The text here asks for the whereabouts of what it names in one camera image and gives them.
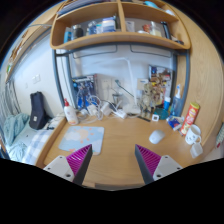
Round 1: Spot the white computer mouse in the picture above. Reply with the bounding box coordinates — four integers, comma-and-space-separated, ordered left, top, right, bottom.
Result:
149, 130, 165, 144

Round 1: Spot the white mug with face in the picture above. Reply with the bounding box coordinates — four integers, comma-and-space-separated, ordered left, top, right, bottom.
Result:
185, 125, 201, 145

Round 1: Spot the wooden wall shelf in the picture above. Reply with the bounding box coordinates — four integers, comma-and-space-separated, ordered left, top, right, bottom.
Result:
50, 0, 191, 50

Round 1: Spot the blue spray bottle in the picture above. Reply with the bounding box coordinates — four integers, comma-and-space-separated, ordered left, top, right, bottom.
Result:
171, 84, 182, 116

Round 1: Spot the white power strip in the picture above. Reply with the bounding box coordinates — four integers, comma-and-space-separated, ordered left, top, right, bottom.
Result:
114, 109, 127, 119

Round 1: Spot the groot figurine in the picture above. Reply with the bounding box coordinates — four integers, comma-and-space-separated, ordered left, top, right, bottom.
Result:
140, 83, 156, 117

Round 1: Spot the small white cup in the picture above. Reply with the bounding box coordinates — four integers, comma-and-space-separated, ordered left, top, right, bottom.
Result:
190, 143, 203, 158

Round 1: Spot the light blue mouse pad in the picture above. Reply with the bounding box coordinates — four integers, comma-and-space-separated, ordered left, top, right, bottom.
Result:
59, 126, 104, 155

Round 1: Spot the colourful poster board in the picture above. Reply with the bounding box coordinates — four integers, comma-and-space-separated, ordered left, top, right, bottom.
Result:
149, 65, 173, 104

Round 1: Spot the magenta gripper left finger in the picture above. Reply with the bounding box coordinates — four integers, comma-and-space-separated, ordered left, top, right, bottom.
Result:
44, 145, 93, 185

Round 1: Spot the blue box with cables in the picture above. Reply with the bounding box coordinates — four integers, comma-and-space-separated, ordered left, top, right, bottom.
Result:
72, 74, 97, 110

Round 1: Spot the white lotion pump bottle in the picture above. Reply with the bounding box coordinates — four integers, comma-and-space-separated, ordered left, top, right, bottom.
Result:
64, 99, 79, 125

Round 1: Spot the red chips can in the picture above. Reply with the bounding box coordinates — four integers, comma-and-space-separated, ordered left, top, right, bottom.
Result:
180, 102, 200, 136

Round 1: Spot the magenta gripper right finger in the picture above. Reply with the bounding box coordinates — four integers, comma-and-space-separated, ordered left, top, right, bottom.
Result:
135, 144, 182, 184

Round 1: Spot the bed with checkered bedding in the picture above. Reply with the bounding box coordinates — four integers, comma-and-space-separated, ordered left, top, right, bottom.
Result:
3, 113, 65, 165

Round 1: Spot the small white cube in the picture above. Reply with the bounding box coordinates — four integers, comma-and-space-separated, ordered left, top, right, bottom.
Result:
152, 114, 159, 121

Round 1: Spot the black backpack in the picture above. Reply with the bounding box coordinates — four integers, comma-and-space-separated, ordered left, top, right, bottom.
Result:
29, 92, 47, 130

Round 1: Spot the white desk lamp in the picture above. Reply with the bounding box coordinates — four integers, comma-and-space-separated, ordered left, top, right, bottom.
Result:
112, 57, 140, 114

